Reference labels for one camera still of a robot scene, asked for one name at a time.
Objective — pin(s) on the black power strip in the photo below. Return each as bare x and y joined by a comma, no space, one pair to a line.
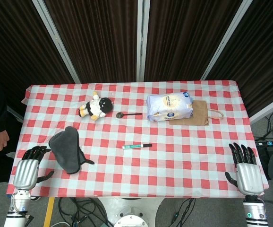
272,142

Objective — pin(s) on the brown paper bag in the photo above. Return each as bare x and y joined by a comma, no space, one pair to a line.
199,116

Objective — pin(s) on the black marker cap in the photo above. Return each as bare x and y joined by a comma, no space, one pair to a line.
147,145

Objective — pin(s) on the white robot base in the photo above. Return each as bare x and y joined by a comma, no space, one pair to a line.
129,210

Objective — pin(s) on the yellow floor tape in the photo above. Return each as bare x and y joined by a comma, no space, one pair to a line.
48,212

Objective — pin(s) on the grey fabric eye mask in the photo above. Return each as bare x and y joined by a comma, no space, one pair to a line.
66,149

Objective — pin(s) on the red white checkered tablecloth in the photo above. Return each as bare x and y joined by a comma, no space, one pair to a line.
136,170

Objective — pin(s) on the green white marker body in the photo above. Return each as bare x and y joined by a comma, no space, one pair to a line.
133,146

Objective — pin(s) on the dark metal spoon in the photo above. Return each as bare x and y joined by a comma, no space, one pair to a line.
120,115

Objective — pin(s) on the black white plush toy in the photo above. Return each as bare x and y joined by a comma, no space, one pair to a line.
95,107

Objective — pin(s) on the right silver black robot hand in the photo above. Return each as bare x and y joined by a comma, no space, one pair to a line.
248,178

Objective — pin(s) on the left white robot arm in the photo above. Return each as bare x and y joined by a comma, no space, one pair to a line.
18,205

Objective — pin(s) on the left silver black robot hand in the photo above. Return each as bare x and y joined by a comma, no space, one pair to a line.
25,173

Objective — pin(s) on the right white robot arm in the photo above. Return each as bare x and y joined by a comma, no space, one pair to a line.
254,210

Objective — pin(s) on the white blue tissue pack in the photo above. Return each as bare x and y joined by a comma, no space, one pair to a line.
169,106

